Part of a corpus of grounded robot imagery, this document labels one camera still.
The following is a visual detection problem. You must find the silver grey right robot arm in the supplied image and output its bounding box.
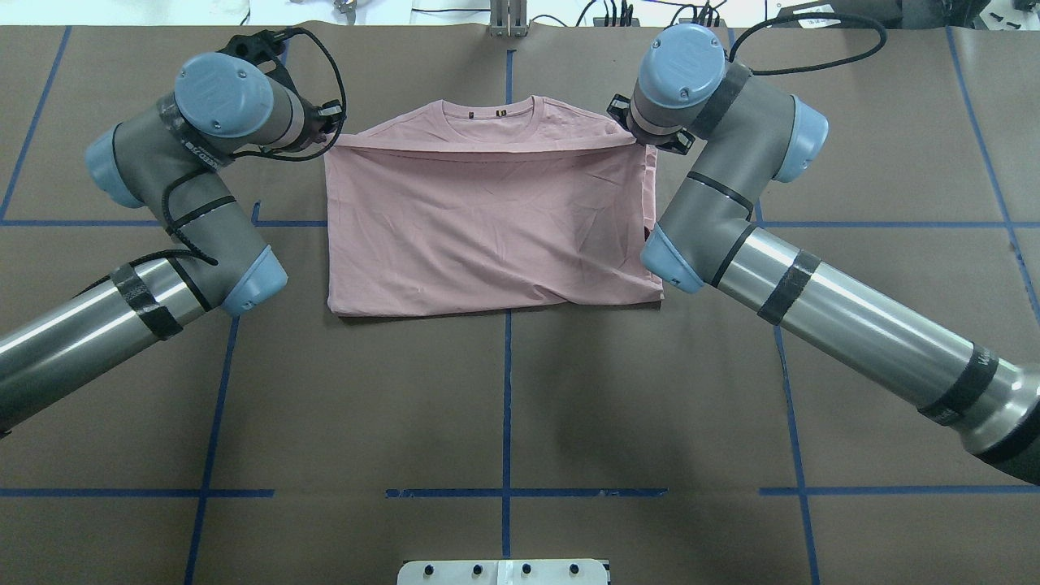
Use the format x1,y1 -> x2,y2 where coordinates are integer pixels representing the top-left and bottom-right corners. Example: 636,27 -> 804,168
608,24 -> 1039,484

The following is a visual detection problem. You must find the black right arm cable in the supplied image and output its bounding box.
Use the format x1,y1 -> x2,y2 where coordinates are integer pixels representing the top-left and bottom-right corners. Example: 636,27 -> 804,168
727,11 -> 888,78

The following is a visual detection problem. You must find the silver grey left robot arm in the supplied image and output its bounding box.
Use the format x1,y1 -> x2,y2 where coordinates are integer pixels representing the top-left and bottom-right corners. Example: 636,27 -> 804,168
2,50 -> 348,436

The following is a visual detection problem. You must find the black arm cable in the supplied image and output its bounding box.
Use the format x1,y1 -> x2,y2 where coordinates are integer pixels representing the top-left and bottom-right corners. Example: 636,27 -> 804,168
158,27 -> 349,268
727,11 -> 888,78

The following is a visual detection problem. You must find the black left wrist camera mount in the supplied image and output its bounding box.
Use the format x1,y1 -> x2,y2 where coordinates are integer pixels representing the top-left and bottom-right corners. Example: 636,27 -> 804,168
218,29 -> 296,90

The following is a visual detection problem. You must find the aluminium frame post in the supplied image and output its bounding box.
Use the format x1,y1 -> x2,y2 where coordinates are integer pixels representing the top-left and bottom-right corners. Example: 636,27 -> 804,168
489,0 -> 530,39

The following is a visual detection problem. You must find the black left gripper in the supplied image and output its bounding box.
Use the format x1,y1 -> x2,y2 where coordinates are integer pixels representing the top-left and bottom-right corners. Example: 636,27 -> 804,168
292,97 -> 345,154

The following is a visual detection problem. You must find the pink Snoopy t-shirt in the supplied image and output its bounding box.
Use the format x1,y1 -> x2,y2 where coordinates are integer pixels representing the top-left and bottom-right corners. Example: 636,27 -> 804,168
324,96 -> 664,317

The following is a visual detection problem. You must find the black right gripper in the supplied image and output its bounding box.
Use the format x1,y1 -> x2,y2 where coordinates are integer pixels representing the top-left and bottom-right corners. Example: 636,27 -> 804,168
608,93 -> 696,155

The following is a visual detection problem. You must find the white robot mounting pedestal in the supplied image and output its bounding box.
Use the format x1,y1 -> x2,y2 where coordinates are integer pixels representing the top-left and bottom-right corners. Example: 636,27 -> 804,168
396,558 -> 612,584

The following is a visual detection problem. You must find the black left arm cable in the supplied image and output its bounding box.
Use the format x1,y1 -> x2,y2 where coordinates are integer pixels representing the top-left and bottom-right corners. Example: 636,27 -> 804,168
158,27 -> 349,268

